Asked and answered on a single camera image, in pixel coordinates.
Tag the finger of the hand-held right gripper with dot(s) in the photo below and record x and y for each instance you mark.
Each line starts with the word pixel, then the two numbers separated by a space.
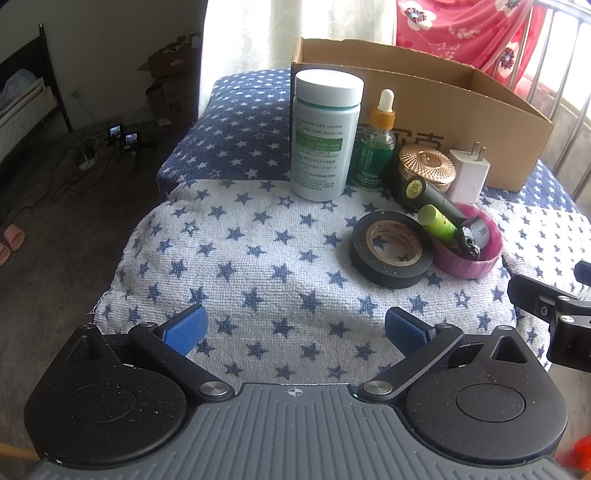
pixel 584 270
pixel 535 295

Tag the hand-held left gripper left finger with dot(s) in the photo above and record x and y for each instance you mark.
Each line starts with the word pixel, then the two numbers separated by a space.
pixel 184 328

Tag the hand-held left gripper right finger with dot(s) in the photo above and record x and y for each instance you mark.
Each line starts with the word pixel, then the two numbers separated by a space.
pixel 407 330

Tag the pink plastic bowl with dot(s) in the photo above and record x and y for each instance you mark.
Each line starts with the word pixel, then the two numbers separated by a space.
pixel 466 268

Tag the black electrical tape roll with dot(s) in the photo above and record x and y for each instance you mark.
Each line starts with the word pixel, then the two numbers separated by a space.
pixel 369 264

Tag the black flashlight yellow label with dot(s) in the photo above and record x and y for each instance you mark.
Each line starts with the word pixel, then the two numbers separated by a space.
pixel 415 191

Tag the cardboard box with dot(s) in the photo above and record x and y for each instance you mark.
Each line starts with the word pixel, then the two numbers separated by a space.
pixel 508 138

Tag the white pill bottle green label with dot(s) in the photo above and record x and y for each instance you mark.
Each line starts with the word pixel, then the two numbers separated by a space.
pixel 323 138

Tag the black lighter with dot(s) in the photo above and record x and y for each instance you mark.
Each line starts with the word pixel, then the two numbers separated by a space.
pixel 475 237

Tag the green lip balm tube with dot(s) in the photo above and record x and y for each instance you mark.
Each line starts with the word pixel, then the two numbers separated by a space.
pixel 436 221

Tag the white towel with blue stars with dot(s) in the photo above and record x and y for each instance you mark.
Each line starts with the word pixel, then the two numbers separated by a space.
pixel 277 258

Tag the white charger plug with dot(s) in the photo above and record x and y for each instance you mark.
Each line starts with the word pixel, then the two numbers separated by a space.
pixel 468 177

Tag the orange red object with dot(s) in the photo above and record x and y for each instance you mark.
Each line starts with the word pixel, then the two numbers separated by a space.
pixel 582 454

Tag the gold lidded jar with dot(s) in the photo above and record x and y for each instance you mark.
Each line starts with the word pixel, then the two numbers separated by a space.
pixel 427 160

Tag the green dropper bottle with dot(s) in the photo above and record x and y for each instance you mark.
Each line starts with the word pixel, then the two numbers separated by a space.
pixel 374 157

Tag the pink slipper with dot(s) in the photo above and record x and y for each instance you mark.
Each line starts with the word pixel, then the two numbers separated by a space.
pixel 13 236
pixel 3 254

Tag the small device with lit screen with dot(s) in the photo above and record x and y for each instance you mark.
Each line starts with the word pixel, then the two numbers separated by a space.
pixel 115 132
pixel 131 141

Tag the white power strip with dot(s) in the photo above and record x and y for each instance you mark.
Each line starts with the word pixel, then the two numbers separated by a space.
pixel 87 157

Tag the wooden stick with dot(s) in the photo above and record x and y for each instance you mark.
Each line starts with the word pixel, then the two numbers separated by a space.
pixel 18 451

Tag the printed brown cardboard carton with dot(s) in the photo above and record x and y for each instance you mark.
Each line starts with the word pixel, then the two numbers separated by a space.
pixel 173 99

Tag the metal railing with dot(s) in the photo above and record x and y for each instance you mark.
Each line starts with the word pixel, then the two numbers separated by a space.
pixel 550 37

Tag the open brown cardboard carton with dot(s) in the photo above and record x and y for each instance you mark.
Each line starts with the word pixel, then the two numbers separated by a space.
pixel 171 62

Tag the white slatted panel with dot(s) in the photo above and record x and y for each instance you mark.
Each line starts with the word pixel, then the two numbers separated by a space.
pixel 23 115

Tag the red floral cloth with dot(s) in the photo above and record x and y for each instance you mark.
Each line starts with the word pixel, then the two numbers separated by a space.
pixel 461 27

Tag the white patterned curtain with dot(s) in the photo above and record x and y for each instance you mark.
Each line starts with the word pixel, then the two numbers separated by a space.
pixel 240 37

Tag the black bed frame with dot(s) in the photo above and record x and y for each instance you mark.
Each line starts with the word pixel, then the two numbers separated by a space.
pixel 51 69

